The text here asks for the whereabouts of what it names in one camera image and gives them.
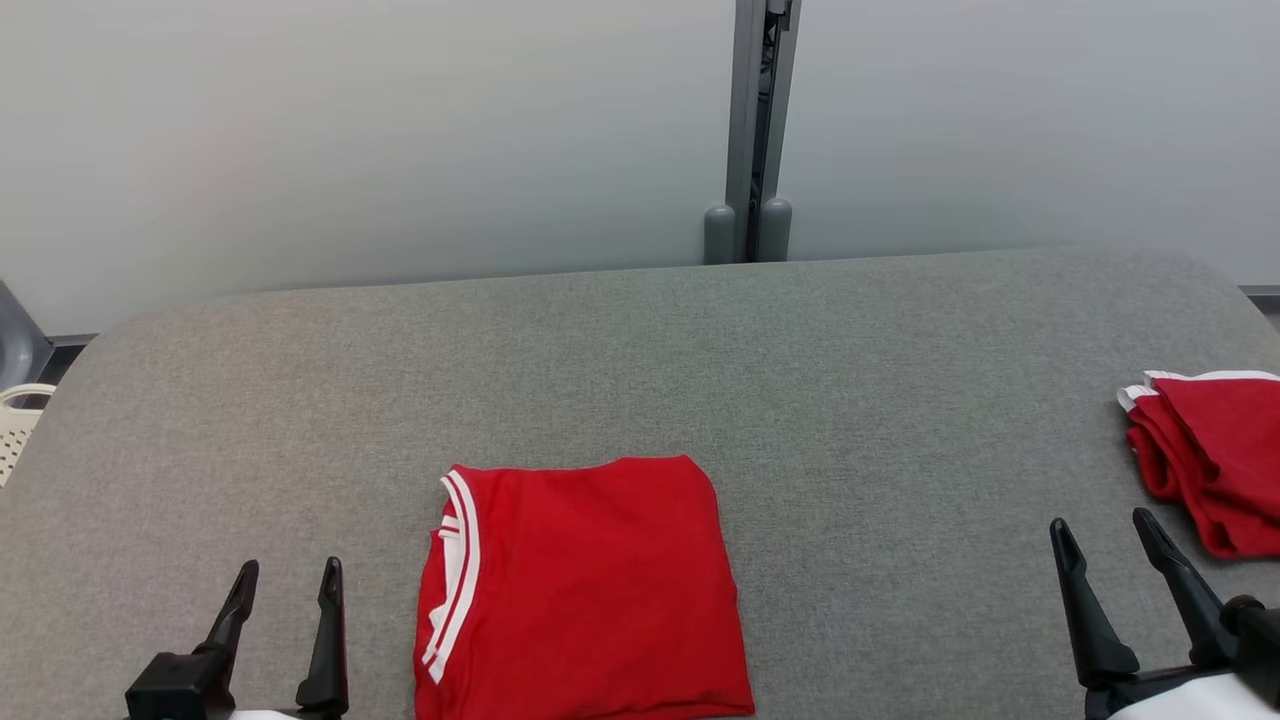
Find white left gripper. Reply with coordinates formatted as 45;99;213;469
194;556;350;720

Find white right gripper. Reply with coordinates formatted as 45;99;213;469
1048;506;1280;720

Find red shorts with white stripes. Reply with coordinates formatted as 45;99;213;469
1116;369;1280;560

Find red basketball jersey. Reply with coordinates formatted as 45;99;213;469
412;454;757;720

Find cream plastic laundry basket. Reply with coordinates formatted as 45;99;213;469
0;382;59;489

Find grey partition post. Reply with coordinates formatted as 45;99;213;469
702;0;803;266

